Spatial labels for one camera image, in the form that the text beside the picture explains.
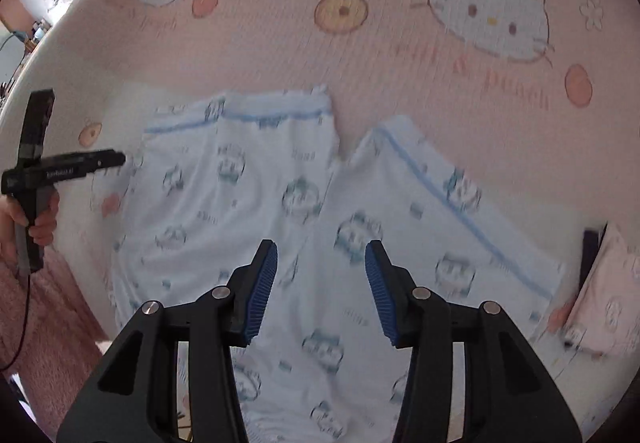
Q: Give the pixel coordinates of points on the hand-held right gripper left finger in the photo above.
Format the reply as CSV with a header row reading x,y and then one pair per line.
x,y
260,293

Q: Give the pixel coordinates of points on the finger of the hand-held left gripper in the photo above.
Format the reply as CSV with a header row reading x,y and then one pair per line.
x,y
107,159

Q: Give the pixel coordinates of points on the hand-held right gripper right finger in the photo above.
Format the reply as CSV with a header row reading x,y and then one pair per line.
x,y
380,293

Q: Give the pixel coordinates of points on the light blue printed pajama pants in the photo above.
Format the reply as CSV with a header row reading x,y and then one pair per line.
x,y
210,203

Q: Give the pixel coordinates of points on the person's left hand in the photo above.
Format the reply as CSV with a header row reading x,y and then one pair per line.
x,y
45,225

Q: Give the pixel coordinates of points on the pink fluffy fabric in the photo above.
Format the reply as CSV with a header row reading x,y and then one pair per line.
x,y
55,323

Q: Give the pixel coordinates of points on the dark navy folded garment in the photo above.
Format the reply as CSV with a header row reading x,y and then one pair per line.
x,y
592,258

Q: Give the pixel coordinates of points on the pink cat printed blanket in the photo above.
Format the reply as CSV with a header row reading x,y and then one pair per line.
x,y
350,73

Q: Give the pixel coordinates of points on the pink folded printed garment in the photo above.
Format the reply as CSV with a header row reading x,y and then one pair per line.
x,y
610,293

